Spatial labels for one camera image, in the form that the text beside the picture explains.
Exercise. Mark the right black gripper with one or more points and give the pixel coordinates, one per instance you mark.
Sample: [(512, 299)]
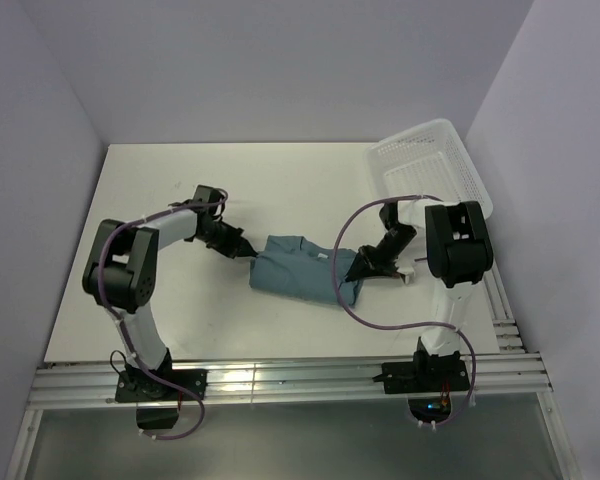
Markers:
[(367, 265)]

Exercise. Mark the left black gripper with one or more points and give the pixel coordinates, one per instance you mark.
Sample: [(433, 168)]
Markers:
[(237, 245)]

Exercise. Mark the teal blue t shirt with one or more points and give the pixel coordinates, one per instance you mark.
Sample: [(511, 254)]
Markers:
[(294, 267)]

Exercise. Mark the white perforated plastic basket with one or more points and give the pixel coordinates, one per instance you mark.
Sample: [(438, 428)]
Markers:
[(428, 159)]

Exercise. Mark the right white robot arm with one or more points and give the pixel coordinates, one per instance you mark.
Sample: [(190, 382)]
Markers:
[(458, 254)]

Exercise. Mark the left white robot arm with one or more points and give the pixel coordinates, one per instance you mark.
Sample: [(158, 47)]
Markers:
[(120, 275)]

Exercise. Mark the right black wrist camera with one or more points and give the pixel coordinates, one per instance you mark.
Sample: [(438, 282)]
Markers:
[(404, 272)]

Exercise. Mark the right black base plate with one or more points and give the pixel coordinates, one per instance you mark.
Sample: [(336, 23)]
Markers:
[(424, 375)]

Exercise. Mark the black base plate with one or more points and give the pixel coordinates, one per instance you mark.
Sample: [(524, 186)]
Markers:
[(190, 382), (424, 375)]

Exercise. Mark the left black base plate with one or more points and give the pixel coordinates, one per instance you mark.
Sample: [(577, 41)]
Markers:
[(190, 382)]

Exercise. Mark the aluminium rail frame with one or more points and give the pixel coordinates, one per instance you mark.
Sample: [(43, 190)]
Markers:
[(510, 371)]

